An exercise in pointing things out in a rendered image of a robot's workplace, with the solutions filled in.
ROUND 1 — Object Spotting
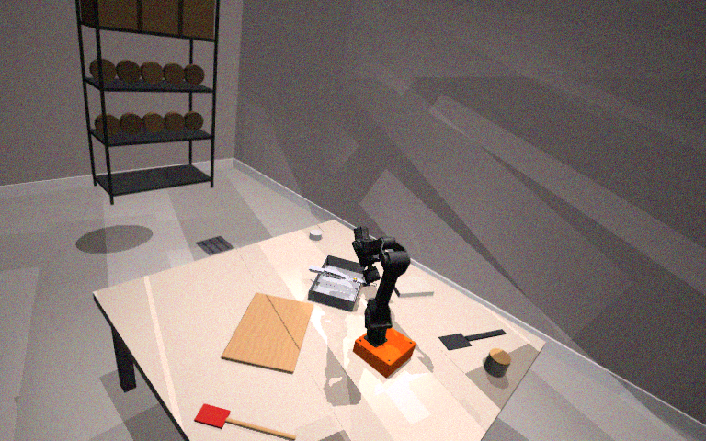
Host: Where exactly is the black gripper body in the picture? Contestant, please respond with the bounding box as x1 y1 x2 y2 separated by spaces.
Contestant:
352 241 381 284

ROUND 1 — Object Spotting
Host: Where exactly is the grey metal roasting tin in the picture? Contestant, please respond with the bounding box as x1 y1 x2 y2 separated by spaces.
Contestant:
307 255 366 312

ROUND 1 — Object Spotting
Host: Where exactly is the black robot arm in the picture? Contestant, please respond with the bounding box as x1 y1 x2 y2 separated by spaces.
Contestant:
354 226 411 348

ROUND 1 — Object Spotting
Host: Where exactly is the red spatula with wooden handle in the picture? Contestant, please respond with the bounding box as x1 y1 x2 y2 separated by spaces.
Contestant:
194 404 296 440

